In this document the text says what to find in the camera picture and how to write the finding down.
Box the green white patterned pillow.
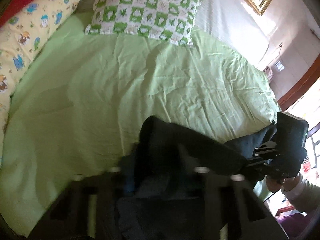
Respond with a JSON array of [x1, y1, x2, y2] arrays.
[[85, 0, 203, 46]]

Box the white striped headboard cushion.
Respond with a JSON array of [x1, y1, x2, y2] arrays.
[[196, 0, 269, 67]]

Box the brown wooden door frame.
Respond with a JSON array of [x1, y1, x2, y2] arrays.
[[278, 55, 320, 111]]

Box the dark navy pants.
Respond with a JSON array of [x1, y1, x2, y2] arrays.
[[120, 116, 277, 196]]

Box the light green bed sheet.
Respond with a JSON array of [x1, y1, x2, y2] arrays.
[[1, 12, 280, 236]]

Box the person's right hand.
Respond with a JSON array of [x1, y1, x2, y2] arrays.
[[266, 175, 285, 193]]

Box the yellow cartoon print pillow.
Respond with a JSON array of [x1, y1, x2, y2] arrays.
[[0, 0, 83, 131]]

